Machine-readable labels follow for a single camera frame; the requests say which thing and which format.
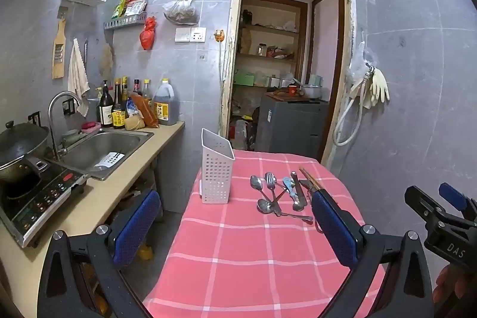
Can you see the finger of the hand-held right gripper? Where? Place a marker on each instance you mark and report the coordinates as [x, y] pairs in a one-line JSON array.
[[452, 195], [421, 200]]

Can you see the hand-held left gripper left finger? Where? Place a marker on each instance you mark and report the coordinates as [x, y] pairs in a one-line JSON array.
[[136, 225]]

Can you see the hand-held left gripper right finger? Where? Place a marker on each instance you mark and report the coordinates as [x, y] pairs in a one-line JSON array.
[[333, 228]]

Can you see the white perforated utensil holder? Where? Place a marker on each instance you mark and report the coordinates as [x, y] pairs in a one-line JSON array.
[[218, 176]]

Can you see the person's right hand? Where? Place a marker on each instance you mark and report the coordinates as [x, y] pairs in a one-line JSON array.
[[443, 284]]

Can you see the yellow object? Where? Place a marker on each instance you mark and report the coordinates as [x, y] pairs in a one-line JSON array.
[[145, 253]]

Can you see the beige kitchen counter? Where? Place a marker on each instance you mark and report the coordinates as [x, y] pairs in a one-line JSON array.
[[111, 198]]

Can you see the brown wooden chopstick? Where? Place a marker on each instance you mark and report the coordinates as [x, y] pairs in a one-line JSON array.
[[307, 177], [311, 176]]

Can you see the metal fork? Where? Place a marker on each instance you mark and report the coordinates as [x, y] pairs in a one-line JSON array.
[[269, 179]]

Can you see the stainless steel sink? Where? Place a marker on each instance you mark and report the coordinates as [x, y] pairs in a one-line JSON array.
[[100, 150]]

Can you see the pink checkered tablecloth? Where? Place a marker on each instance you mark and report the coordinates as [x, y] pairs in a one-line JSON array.
[[242, 258]]

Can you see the black induction cooker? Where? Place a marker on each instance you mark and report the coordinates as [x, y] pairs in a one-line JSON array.
[[41, 198]]

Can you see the tan paper bundle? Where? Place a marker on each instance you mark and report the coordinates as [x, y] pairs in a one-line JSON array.
[[134, 122]]

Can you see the pink soap box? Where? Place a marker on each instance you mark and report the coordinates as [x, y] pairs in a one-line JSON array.
[[91, 126]]

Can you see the pale green cup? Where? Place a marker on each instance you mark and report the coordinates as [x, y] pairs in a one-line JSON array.
[[69, 136]]

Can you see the orange brown long packet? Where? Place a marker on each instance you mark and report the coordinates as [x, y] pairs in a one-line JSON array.
[[144, 112]]

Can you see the blue and white bag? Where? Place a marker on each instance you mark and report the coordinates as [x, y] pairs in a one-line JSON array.
[[131, 107]]

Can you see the cream rubber gloves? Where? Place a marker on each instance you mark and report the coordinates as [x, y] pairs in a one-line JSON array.
[[377, 89]]

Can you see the dark pump bottle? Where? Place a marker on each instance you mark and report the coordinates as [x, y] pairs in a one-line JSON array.
[[105, 107]]

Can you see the large cooking oil jug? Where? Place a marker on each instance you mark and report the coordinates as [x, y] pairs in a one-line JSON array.
[[166, 105]]

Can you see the yellow cap clear bottle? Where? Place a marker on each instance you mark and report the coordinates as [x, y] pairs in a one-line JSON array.
[[147, 91]]

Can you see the yellow cap dark bottle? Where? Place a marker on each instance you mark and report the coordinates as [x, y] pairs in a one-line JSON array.
[[124, 90]]

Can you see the chrome faucet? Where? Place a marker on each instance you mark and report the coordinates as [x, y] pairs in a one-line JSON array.
[[54, 117]]

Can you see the red cap dark bottle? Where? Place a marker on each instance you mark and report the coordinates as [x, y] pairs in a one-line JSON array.
[[136, 87]]

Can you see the metal pot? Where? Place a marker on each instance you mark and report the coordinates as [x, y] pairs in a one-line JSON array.
[[311, 91]]

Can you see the dark wok with lid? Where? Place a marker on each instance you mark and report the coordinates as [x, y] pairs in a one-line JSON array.
[[20, 146]]

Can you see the wooden cutting board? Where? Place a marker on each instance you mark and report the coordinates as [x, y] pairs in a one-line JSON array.
[[281, 96]]

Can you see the red cup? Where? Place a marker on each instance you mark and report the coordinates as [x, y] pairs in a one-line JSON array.
[[292, 90]]

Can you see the pale green container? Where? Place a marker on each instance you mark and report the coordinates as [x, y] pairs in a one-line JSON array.
[[315, 79]]

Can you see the clear hanging plastic bags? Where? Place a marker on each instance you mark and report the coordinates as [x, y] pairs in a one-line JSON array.
[[358, 61]]

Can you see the white hanging towel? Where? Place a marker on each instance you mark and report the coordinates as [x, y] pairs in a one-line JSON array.
[[77, 76]]

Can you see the green box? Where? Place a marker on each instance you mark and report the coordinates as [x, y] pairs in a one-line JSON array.
[[244, 80]]

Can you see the metal skimmer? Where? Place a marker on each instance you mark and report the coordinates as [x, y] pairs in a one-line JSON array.
[[86, 53]]

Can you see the red plastic bag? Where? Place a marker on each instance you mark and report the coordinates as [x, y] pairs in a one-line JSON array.
[[148, 35]]

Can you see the wooden grater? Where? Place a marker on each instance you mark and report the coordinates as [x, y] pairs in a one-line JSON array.
[[59, 49]]

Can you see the glass jar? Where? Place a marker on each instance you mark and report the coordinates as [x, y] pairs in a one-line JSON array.
[[262, 49]]

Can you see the wooden shelving unit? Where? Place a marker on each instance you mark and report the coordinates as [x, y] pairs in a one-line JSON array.
[[272, 29]]

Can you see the red and white packet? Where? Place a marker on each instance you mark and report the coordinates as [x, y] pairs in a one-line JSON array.
[[135, 7]]

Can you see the green snack packet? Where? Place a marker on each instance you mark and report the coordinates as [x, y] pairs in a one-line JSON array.
[[120, 7]]

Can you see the clear bag of dried goods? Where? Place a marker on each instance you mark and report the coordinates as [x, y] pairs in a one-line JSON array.
[[181, 8]]

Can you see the black wall socket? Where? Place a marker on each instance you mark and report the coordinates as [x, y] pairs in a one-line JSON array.
[[68, 106], [34, 117]]

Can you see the wooden door frame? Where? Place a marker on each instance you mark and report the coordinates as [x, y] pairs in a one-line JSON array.
[[227, 79]]

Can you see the white light switch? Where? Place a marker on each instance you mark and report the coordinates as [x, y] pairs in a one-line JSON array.
[[182, 35]]

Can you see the white wall socket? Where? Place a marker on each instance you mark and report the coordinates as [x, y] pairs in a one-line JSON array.
[[198, 33]]

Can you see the grey wall shelf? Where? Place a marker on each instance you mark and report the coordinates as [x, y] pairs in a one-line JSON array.
[[125, 21]]

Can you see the orange wall hook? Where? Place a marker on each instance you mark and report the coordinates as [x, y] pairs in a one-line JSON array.
[[219, 35]]

